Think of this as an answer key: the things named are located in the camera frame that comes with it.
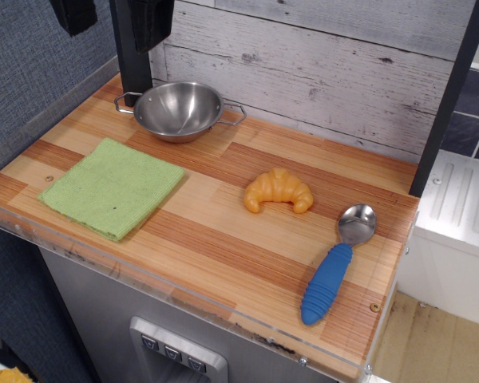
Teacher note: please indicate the green cloth napkin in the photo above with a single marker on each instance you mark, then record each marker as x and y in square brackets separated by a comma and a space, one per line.
[113, 189]

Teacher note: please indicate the black vertical post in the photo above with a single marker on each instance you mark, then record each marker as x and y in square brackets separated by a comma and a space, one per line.
[134, 66]
[457, 78]

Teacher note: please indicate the blue handled metal spoon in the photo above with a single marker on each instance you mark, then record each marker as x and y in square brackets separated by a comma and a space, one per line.
[356, 226]

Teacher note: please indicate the yellow object at corner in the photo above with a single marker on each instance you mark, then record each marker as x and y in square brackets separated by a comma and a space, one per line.
[14, 376]

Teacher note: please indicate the silver dispenser button panel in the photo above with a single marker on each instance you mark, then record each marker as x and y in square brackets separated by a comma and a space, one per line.
[168, 357]

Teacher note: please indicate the orange toy croissant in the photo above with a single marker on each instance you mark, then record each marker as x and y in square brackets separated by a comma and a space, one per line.
[280, 186]

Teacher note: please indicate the black left vertical post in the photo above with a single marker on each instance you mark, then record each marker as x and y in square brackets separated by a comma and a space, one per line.
[134, 66]

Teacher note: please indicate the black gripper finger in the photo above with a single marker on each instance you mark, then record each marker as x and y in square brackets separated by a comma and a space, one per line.
[75, 16]
[152, 22]

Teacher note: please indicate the stainless steel bowl with handles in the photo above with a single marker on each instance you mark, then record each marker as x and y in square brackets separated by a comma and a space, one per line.
[177, 112]

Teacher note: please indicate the white ridged drainboard unit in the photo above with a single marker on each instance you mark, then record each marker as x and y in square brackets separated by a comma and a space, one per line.
[441, 263]

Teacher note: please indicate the black right vertical post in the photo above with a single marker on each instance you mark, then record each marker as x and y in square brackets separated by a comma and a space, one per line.
[457, 78]

